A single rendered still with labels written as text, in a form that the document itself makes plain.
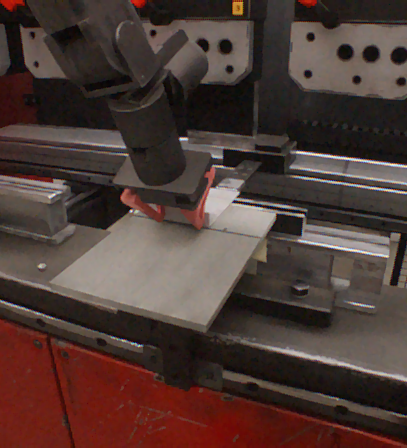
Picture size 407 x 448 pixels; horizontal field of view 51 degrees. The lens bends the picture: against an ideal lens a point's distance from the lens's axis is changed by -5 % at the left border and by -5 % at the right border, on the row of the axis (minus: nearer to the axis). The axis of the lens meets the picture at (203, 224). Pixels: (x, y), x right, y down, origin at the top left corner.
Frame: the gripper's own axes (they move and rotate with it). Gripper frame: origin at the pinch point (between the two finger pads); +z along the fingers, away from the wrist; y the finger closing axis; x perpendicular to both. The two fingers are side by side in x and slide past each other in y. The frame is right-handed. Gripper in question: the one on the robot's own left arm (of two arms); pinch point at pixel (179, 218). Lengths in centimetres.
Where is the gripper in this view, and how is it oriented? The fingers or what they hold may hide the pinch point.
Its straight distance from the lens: 57.7
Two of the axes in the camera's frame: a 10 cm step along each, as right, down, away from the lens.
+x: -3.4, 7.7, -5.4
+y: -9.2, -1.6, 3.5
